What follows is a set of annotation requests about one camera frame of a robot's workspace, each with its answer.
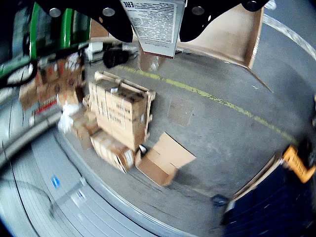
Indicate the plain cardboard box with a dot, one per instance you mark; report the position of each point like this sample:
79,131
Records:
111,150

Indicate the cardboard box with black print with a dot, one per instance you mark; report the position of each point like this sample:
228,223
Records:
118,113

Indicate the cardboard box with red print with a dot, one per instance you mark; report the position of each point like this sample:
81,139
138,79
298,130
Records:
54,81

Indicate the two-compartment cardboard box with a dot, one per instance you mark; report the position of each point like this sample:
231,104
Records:
222,37

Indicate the red and white carton box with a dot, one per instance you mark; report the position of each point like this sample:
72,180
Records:
155,24

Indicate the orange metal bracket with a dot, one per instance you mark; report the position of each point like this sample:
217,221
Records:
297,163

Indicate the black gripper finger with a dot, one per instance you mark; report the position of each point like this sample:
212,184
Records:
195,22
108,19

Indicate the flat cardboard sheet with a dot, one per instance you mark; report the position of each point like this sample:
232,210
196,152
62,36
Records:
168,153

